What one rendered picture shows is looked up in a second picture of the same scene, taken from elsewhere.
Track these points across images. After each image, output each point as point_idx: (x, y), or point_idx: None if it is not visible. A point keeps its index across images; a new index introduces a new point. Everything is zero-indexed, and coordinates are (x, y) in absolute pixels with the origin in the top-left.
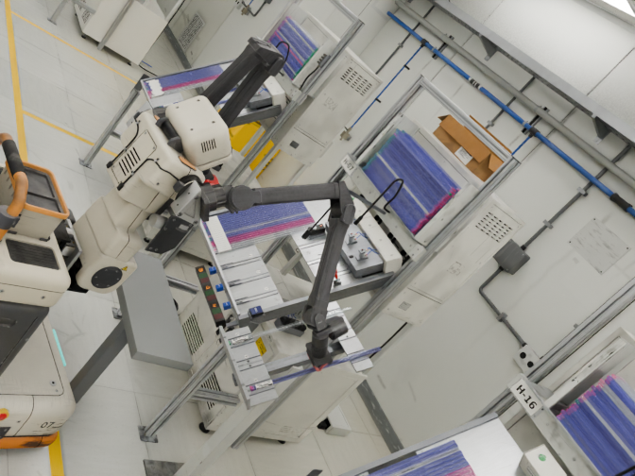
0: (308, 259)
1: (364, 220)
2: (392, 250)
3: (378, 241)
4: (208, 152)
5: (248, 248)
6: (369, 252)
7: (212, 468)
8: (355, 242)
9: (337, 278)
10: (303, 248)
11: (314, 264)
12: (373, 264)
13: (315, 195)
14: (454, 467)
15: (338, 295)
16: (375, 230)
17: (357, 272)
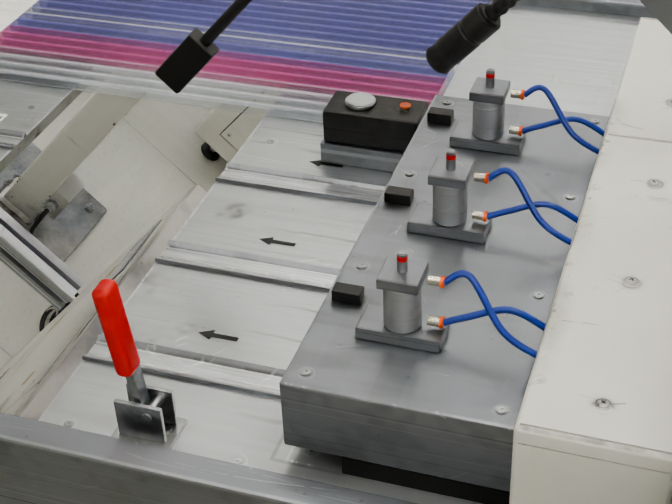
0: (194, 236)
1: (646, 150)
2: (644, 380)
3: (607, 283)
4: None
5: (26, 92)
6: (494, 329)
7: None
8: (472, 236)
9: (127, 371)
10: (237, 186)
11: (183, 272)
12: (429, 409)
13: None
14: None
15: (108, 497)
16: (656, 223)
17: (293, 407)
